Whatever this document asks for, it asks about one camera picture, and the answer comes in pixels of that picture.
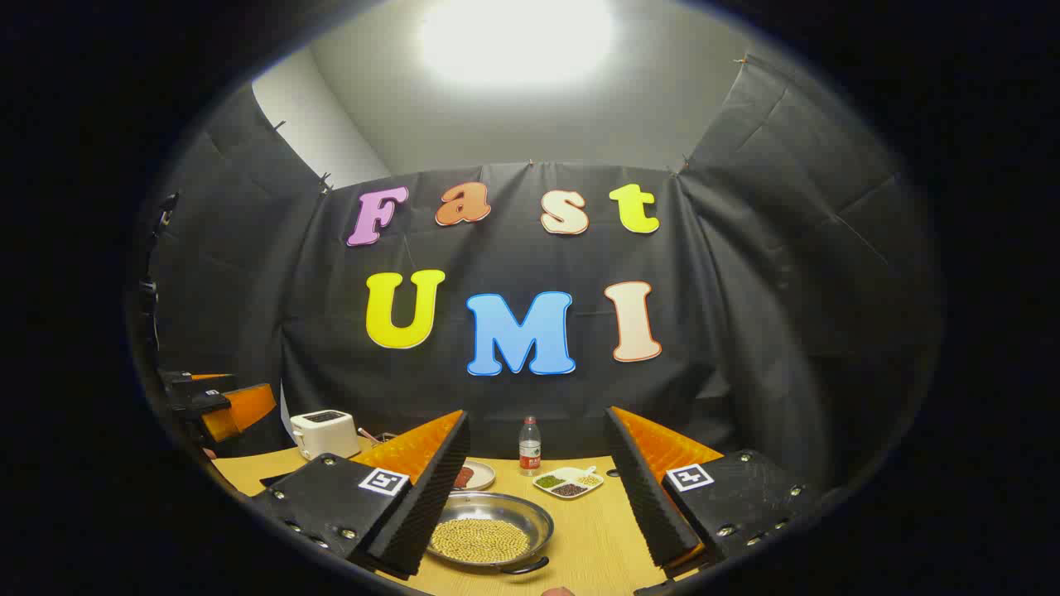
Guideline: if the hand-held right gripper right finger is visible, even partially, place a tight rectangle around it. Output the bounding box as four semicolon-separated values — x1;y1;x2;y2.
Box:
605;406;829;580

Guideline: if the white round plate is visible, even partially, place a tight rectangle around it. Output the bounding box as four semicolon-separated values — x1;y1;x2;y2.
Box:
451;459;496;492

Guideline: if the clear water bottle red label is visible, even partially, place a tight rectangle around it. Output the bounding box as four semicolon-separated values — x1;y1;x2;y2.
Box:
519;416;542;477

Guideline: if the ceiling light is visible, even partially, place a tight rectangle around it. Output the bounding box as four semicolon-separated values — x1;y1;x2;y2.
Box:
418;0;618;88

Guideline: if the pile of soybeans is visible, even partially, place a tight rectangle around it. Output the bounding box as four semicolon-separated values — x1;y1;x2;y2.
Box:
431;518;531;565

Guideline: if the white toaster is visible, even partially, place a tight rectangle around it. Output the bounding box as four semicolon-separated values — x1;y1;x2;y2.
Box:
290;410;361;461

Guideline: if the steel pot with black handles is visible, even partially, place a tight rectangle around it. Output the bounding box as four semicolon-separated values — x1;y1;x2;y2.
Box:
426;491;554;576

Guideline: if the white divided dish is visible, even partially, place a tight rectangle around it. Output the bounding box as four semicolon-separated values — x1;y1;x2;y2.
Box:
532;465;605;500

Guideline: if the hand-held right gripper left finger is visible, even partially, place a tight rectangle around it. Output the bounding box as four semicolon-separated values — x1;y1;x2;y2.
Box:
248;410;471;580

